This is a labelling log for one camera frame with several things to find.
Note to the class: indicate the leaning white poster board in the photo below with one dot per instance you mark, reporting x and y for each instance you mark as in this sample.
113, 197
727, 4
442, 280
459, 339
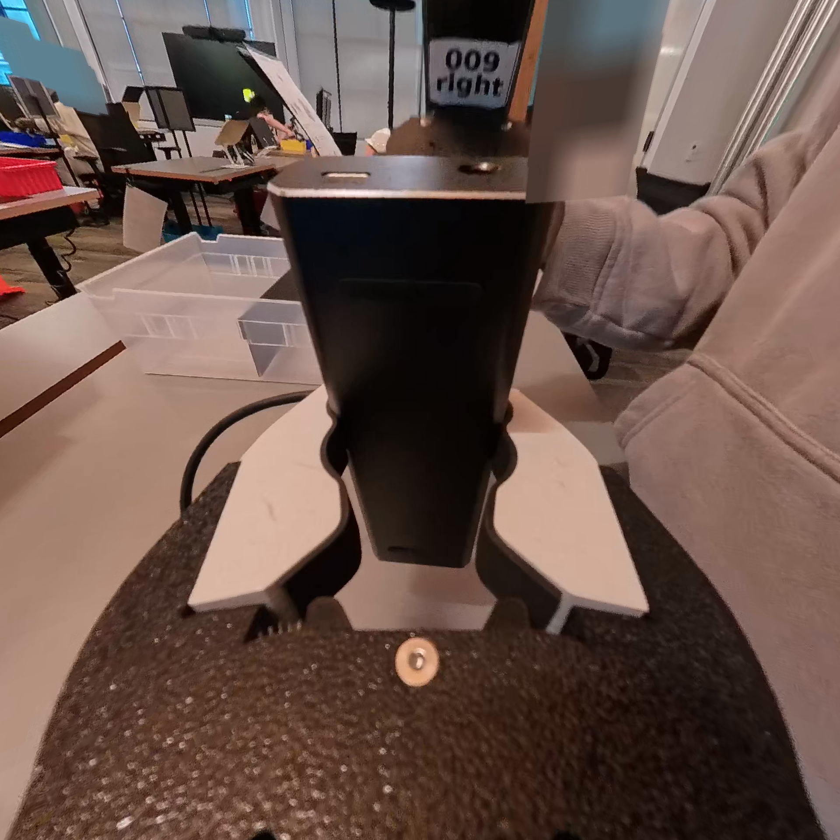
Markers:
295, 98

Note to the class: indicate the black stand panel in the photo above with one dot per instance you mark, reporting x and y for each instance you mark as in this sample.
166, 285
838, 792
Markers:
172, 108

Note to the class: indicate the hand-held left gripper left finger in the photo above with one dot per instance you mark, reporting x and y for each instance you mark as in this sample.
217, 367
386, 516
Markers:
275, 512

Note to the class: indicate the clear plastic bin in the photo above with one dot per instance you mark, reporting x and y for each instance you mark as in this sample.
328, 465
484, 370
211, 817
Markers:
184, 308

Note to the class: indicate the person's right forearm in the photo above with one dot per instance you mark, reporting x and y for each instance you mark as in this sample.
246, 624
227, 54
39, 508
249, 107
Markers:
656, 262

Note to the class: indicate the wooden desk with clear stands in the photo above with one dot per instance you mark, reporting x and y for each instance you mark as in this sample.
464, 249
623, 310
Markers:
197, 169

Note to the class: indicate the light blue partition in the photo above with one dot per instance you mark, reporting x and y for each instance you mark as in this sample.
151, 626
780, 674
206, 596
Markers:
52, 72

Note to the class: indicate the dark grey usb hub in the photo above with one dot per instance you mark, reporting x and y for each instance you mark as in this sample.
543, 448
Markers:
407, 361

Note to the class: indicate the red plastic bin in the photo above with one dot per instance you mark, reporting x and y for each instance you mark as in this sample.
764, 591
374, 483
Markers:
26, 178

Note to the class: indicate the orange traffic cone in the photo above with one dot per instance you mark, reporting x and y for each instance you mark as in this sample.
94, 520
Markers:
10, 287

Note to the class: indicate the brown top desk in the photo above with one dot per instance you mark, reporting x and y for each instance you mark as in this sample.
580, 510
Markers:
39, 207

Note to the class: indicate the large black monitor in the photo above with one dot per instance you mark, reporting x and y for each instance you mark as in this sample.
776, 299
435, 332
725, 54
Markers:
210, 79

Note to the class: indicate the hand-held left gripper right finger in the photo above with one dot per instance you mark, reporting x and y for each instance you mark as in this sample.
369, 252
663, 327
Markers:
564, 518

